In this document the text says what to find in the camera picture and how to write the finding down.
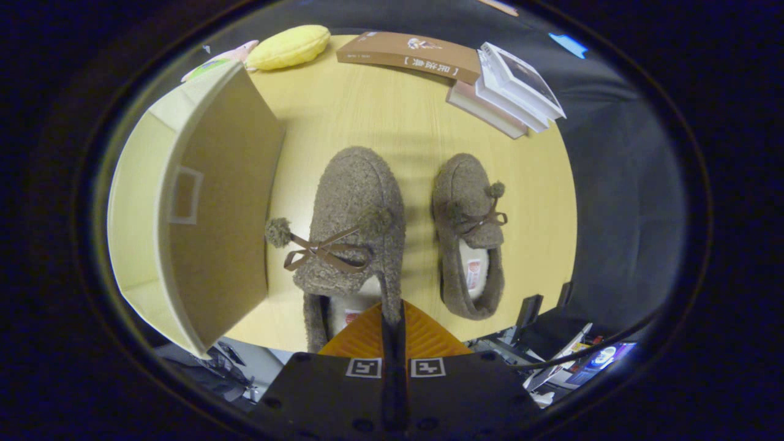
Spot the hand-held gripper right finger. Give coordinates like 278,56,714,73
395,299,541,440

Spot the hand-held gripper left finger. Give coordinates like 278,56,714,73
250,300,398,440

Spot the brown fuzzy shoe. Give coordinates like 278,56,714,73
265,146,407,355
432,153,509,321

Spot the beige fabric storage box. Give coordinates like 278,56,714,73
107,60,287,360

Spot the white flat panel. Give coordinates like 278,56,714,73
526,323,594,393

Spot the glowing blue screen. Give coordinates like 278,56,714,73
567,343,638,385

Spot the pinkish brown book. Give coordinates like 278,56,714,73
446,81,529,140

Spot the white book with portrait cover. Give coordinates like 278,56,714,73
481,42,566,121

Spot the yellow round plush toy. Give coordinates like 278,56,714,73
245,24,331,71

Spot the pink and green plush toy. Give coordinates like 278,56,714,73
181,40,259,83

